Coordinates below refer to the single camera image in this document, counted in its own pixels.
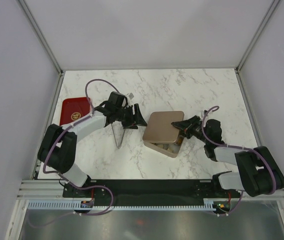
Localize rose gold chocolate box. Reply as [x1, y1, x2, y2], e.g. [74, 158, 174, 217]
[143, 136, 185, 158]

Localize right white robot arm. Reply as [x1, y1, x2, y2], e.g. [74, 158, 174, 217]
[171, 115, 284, 198]

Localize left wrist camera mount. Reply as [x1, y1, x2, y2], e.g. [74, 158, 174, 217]
[125, 92, 135, 102]

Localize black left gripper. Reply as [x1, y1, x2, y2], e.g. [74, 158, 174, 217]
[115, 104, 147, 130]

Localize red rectangular tray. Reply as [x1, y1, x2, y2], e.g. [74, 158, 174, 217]
[59, 97, 91, 126]

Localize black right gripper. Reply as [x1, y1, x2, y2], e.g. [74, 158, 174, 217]
[171, 115, 210, 145]

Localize left aluminium frame post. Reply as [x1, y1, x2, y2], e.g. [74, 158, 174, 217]
[16, 0, 65, 76]

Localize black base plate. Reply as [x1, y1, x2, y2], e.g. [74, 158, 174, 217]
[61, 178, 243, 207]

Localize right aluminium frame post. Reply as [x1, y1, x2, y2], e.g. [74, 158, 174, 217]
[234, 0, 283, 74]

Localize aluminium frame post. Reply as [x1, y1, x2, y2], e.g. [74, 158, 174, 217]
[234, 0, 283, 74]
[16, 0, 65, 76]

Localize rose gold box lid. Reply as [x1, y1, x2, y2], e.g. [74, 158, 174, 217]
[142, 111, 185, 144]

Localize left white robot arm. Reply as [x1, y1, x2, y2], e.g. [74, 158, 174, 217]
[37, 91, 147, 197]

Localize metal tongs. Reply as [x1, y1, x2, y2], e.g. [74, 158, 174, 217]
[111, 122, 126, 149]

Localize white slotted cable duct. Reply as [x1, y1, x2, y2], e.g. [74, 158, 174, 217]
[27, 200, 216, 211]

